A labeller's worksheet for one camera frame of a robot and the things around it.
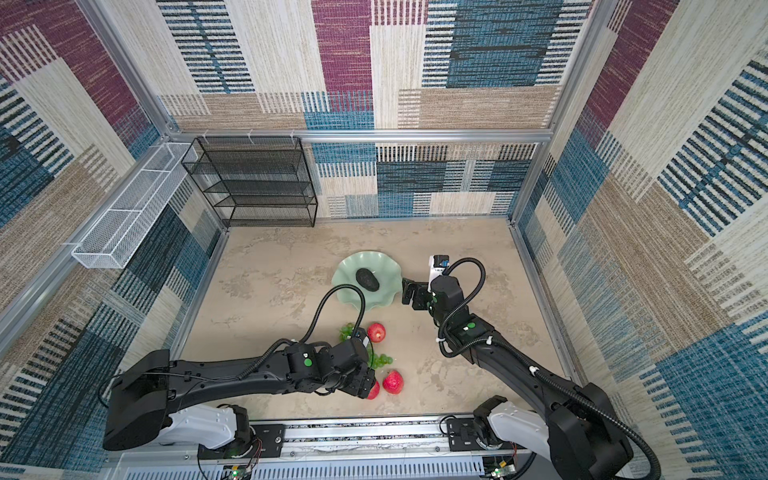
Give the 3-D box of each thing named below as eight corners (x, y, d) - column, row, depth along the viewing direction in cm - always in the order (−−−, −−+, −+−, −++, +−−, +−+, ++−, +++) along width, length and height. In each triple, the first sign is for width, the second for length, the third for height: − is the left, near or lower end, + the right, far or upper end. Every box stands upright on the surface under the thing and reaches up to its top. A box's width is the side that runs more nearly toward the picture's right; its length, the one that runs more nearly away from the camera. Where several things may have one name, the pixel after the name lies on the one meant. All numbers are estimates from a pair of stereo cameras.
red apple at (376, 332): (374, 345, 89) (373, 340, 86) (366, 333, 91) (365, 328, 88) (388, 337, 91) (387, 331, 88) (380, 325, 93) (379, 319, 90)
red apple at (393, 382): (381, 385, 83) (380, 380, 79) (393, 372, 85) (393, 366, 82) (394, 399, 81) (395, 394, 77) (407, 384, 83) (407, 379, 79)
